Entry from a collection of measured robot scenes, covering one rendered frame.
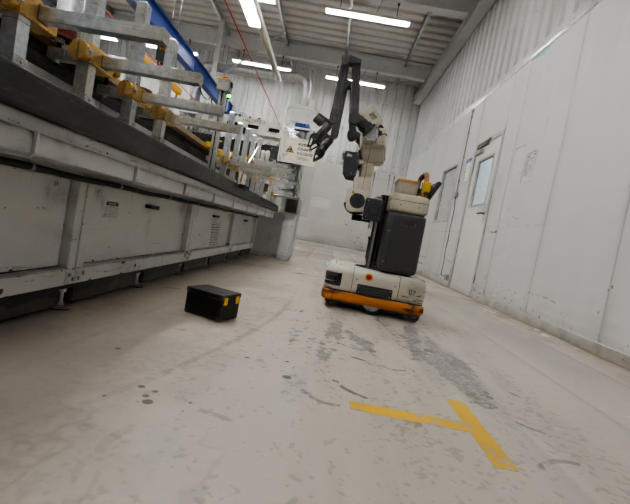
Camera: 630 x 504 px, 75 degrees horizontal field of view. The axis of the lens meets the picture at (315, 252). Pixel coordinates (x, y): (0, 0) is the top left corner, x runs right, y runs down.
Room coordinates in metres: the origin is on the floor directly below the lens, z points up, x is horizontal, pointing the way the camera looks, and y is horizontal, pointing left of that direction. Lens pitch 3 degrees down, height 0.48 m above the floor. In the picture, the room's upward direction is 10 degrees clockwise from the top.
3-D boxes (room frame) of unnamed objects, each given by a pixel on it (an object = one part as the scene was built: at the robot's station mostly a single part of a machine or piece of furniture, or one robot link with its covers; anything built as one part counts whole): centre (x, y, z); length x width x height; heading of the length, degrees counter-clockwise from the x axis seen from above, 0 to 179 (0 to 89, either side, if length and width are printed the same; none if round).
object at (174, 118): (1.67, 0.61, 0.81); 0.43 x 0.03 x 0.04; 89
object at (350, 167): (2.95, -0.15, 0.99); 0.28 x 0.16 x 0.22; 177
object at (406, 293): (2.93, -0.44, 0.16); 0.67 x 0.64 x 0.25; 87
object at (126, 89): (1.41, 0.70, 0.81); 0.14 x 0.06 x 0.05; 179
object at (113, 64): (1.17, 0.62, 0.83); 0.43 x 0.03 x 0.04; 89
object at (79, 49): (1.16, 0.70, 0.83); 0.14 x 0.06 x 0.05; 179
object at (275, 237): (5.78, 1.15, 0.95); 1.65 x 0.70 x 1.90; 89
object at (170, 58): (1.63, 0.69, 0.86); 0.04 x 0.04 x 0.48; 89
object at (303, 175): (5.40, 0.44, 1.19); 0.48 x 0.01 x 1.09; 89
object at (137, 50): (1.38, 0.70, 0.87); 0.04 x 0.04 x 0.48; 89
